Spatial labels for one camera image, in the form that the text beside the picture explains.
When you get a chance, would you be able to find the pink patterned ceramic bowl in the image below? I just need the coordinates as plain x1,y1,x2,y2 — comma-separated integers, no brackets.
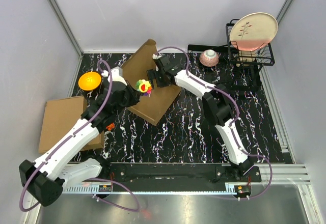
199,49,219,67

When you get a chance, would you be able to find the small orange toy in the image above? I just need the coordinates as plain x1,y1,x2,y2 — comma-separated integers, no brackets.
106,123,115,131

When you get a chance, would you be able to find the purple cable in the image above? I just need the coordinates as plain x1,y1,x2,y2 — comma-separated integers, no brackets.
152,46,274,201
19,60,140,212

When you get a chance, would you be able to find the brown cardboard box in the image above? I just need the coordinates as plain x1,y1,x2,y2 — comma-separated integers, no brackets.
38,96,105,155
122,39,181,125

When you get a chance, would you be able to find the closed brown cardboard box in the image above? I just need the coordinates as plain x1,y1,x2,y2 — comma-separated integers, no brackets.
38,96,105,155

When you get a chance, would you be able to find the black wire dish rack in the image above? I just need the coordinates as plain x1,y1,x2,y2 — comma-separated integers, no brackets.
187,19,275,93

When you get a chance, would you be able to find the orange bowl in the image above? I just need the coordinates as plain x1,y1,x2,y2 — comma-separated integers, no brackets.
78,72,101,91

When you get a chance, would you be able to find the colourful flower toy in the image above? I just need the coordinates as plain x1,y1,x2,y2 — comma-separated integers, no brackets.
135,79,152,96

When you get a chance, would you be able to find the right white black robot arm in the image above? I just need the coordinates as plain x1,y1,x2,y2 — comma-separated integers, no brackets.
147,54,253,182

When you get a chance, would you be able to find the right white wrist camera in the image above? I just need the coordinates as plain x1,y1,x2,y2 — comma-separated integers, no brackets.
152,53,163,60

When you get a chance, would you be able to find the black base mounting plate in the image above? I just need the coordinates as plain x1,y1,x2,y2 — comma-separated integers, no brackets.
98,162,262,183

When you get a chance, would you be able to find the beige plate with leaf pattern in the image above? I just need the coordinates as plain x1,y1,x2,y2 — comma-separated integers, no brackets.
230,12,278,51

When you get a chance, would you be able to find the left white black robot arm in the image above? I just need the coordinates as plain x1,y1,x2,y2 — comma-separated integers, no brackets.
18,81,142,211

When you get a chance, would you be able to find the beige cup in rack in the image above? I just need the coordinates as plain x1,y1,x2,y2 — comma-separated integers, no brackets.
236,50,256,67

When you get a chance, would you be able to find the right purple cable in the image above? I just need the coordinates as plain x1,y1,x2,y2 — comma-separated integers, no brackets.
152,46,274,201

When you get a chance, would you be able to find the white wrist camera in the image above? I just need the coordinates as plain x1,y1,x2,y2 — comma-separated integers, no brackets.
101,67,127,85
152,53,163,60

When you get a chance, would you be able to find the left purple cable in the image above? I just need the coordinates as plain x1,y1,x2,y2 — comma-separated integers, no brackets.
19,60,140,212

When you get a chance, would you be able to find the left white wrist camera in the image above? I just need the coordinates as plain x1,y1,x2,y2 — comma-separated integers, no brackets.
101,67,127,85

